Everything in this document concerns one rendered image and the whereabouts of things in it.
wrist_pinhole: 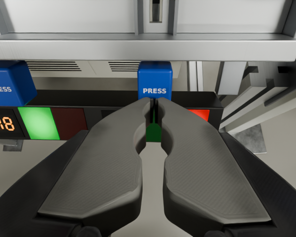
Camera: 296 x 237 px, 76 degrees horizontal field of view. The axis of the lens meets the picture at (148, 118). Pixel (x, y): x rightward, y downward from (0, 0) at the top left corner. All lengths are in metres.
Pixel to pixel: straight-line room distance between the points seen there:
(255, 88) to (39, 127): 0.22
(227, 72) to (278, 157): 0.81
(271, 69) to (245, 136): 0.69
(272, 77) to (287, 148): 0.78
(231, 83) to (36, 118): 0.18
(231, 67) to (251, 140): 0.75
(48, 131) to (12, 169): 0.82
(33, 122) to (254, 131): 0.86
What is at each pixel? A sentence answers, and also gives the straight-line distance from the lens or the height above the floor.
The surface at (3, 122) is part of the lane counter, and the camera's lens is 0.22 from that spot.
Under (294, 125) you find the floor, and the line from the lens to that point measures 1.05.
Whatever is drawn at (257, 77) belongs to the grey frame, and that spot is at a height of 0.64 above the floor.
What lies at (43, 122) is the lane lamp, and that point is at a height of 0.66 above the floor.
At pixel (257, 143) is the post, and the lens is 0.93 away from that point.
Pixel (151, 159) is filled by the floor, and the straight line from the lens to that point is 0.83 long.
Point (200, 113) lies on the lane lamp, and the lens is 0.17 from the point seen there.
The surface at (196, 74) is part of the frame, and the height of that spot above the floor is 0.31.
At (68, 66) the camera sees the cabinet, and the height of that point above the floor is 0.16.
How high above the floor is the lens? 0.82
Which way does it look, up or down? 75 degrees down
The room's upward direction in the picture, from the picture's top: 6 degrees counter-clockwise
